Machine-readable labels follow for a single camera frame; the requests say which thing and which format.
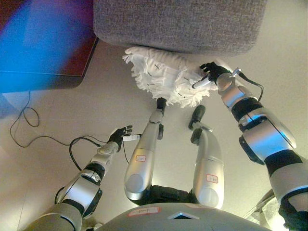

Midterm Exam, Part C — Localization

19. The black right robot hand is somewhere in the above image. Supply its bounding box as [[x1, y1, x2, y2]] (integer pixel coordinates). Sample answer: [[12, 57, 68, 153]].
[[192, 62, 231, 90]]

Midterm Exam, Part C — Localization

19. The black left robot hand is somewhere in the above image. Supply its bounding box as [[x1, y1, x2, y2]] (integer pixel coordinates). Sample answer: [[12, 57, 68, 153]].
[[107, 125, 141, 148]]

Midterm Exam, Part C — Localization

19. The white fringed pillow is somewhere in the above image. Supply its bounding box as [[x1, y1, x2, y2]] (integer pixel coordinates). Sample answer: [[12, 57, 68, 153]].
[[122, 47, 218, 108]]

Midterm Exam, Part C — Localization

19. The grey fabric armchair sofa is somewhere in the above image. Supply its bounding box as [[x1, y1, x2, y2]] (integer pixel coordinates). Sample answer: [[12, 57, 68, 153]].
[[93, 0, 268, 58]]

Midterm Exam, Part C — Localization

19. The silver left robot leg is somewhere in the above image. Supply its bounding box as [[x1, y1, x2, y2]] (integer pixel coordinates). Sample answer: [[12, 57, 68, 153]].
[[124, 107, 166, 201]]

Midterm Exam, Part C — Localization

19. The silver robot leg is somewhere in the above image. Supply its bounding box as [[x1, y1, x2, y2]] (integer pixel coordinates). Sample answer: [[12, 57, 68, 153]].
[[191, 122, 226, 209], [124, 107, 166, 201]]

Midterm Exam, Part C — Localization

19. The black right robot foot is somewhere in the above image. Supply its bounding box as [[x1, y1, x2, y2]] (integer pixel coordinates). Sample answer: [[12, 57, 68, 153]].
[[188, 105, 206, 130]]

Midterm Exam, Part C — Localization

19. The black robot waist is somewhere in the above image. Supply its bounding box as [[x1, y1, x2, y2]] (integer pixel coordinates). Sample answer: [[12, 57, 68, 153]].
[[129, 184, 201, 205]]

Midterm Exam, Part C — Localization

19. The silver right robot leg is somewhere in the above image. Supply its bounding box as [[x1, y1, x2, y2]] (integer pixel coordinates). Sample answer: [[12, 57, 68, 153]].
[[191, 122, 226, 209]]

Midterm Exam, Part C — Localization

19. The grey robot torso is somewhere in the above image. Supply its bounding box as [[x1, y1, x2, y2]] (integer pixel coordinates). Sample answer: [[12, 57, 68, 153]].
[[95, 203, 270, 231]]

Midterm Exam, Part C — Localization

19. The dark wooden table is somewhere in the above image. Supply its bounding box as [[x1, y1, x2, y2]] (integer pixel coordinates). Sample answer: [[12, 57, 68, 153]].
[[0, 0, 99, 94]]

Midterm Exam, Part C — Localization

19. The beige cloth object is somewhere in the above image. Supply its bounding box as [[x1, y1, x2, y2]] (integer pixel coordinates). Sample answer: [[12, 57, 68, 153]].
[[245, 189, 288, 228]]

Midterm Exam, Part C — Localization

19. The thick black floor cable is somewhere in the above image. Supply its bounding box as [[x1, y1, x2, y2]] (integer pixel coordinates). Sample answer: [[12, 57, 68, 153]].
[[68, 136, 102, 171]]

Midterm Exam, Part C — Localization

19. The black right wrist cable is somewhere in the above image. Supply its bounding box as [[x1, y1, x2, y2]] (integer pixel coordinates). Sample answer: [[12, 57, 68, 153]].
[[230, 68, 265, 102]]

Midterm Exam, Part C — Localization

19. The thin black floor cable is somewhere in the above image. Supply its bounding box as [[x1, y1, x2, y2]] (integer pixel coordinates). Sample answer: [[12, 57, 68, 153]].
[[10, 90, 71, 148]]

